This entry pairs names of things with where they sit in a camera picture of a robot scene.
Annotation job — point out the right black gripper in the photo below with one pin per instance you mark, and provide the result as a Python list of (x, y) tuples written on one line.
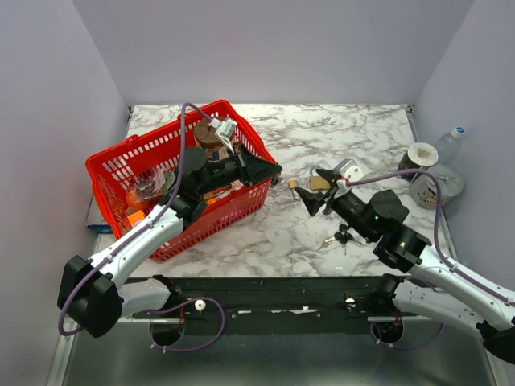
[(313, 201)]

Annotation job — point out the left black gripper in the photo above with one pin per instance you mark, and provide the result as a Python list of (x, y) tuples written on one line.
[(259, 170)]

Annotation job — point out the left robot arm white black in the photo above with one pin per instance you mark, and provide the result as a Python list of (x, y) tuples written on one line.
[(91, 289)]

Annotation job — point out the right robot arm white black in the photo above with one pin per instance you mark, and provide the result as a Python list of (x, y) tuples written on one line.
[(456, 295)]

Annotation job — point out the black-headed key bunch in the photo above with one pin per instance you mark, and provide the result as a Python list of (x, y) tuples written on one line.
[(344, 237)]

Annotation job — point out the large brass padlock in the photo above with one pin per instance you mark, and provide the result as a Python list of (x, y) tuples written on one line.
[(318, 183)]

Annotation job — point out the small brass padlock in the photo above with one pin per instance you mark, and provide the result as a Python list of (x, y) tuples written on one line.
[(293, 184)]

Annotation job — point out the brown-lid ice cream cup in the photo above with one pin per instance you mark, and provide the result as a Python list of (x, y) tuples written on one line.
[(205, 137)]

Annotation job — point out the orange fruit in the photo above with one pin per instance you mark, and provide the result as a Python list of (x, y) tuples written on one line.
[(135, 201)]

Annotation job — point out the orange snack box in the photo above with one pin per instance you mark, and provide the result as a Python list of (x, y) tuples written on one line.
[(135, 217)]

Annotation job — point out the clear plastic water bottle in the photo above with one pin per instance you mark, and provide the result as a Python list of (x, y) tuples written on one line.
[(449, 144)]

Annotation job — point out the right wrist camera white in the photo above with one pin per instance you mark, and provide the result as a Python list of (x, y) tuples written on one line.
[(349, 172)]

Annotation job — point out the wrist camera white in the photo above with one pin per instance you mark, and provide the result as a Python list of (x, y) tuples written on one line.
[(349, 172), (224, 131)]

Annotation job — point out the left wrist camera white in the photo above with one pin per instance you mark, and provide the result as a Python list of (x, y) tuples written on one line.
[(224, 131)]

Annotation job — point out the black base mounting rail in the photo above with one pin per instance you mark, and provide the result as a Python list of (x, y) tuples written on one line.
[(279, 305)]

